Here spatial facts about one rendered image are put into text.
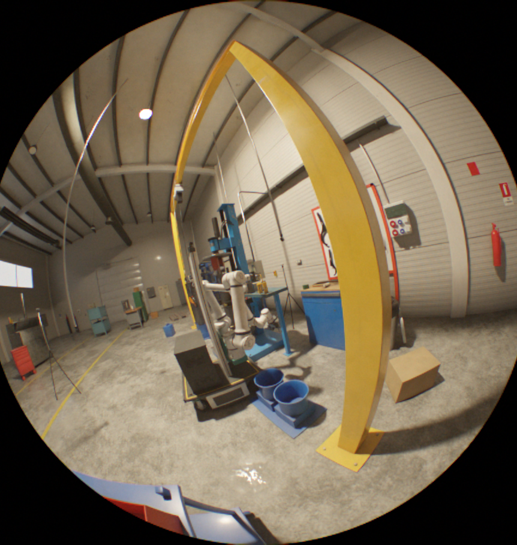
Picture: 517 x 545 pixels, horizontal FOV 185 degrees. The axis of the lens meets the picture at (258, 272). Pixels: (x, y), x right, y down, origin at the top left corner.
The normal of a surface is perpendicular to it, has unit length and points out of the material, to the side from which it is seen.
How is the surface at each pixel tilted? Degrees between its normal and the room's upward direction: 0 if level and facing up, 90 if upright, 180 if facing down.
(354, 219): 90
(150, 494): 0
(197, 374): 90
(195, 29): 173
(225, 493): 0
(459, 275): 90
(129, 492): 0
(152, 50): 173
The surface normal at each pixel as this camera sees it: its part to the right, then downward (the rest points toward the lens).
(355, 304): -0.81, 0.22
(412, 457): -0.23, -0.97
